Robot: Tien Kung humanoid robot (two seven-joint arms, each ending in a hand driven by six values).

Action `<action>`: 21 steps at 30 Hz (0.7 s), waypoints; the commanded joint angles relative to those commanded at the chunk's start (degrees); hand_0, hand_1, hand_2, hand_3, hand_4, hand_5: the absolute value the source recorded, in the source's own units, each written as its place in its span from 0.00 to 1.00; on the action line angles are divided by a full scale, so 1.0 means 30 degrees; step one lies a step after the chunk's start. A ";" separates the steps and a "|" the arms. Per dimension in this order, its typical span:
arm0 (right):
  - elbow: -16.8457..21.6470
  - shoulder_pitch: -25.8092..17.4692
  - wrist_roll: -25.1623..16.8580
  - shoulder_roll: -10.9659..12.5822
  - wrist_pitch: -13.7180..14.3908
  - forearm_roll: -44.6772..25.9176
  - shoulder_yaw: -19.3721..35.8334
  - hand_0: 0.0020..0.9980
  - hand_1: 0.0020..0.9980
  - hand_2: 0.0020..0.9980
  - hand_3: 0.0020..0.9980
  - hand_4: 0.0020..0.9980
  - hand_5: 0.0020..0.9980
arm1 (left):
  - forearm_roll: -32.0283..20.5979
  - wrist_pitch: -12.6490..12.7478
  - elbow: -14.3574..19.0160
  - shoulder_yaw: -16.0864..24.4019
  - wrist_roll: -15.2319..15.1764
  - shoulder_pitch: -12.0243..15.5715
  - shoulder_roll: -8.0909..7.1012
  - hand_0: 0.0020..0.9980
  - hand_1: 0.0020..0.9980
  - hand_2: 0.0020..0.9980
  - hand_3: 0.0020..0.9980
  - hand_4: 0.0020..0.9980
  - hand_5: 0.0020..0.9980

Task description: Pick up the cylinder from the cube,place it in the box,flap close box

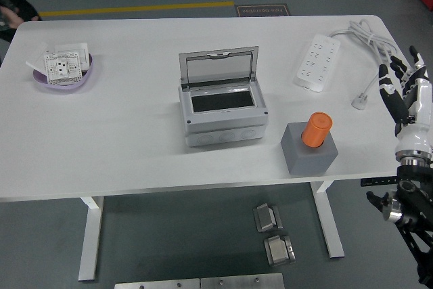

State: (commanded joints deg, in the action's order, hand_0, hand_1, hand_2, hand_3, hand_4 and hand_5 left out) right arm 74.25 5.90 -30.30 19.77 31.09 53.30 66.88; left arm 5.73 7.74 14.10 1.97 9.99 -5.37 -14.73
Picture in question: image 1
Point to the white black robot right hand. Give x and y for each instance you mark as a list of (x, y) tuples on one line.
[(416, 133)]

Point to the person's left hand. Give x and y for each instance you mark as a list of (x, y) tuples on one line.
[(11, 18)]

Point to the orange cylinder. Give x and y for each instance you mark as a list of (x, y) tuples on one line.
[(316, 130)]

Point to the grey junction box with lid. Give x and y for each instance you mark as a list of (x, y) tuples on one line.
[(223, 126)]

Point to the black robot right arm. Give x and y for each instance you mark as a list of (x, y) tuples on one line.
[(412, 201)]

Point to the grey cube with round hole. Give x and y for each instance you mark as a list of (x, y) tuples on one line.
[(304, 162)]

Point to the black table control panel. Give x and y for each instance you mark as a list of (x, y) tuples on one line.
[(375, 181)]

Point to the white socket panel with holes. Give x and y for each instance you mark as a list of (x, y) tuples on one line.
[(54, 69)]

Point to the purple plastic bowl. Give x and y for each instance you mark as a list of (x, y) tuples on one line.
[(67, 86)]

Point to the white power strip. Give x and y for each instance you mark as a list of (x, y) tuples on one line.
[(316, 62)]

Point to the white table leg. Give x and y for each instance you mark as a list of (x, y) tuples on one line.
[(89, 241), (329, 231)]

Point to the small metal block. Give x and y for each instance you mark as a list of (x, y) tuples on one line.
[(277, 251), (265, 218)]

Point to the brown floor sign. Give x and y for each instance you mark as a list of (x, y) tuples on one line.
[(262, 11)]

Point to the grey metal plate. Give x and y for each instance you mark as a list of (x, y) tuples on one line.
[(155, 285), (240, 282)]

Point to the plain white switch panel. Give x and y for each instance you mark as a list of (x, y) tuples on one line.
[(72, 47)]

